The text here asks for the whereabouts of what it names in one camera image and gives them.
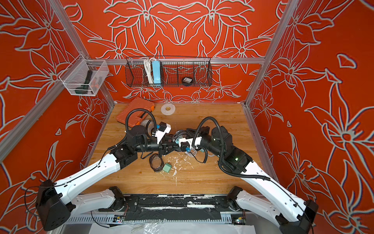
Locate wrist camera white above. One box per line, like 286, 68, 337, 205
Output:
178, 136, 202, 152
155, 122, 171, 144

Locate orange tool case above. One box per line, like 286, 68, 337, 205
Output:
116, 97, 156, 128

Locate blue power bank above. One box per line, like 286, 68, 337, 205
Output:
152, 60, 161, 86

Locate black item in basket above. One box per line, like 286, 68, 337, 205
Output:
182, 77, 194, 86

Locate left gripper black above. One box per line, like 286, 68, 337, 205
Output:
135, 136, 182, 159

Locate clear acrylic wall bin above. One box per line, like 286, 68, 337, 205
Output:
58, 54, 109, 97

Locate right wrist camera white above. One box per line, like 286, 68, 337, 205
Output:
178, 136, 202, 152

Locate white tape roll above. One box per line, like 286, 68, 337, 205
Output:
161, 103, 176, 116

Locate green charger cube left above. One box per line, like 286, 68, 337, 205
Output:
162, 163, 172, 173

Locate black wire wall basket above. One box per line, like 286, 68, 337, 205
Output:
125, 56, 213, 88

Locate dark green tool in bin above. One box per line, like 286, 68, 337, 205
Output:
75, 70, 93, 95

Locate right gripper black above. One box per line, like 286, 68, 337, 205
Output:
185, 128, 226, 161

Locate white cable in basket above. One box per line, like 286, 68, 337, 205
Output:
143, 58, 156, 85

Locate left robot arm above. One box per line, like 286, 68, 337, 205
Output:
36, 108, 179, 231

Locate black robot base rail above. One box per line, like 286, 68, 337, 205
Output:
94, 194, 249, 224

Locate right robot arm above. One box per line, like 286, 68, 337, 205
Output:
177, 117, 318, 234

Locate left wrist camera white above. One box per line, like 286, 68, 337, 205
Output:
155, 122, 171, 144

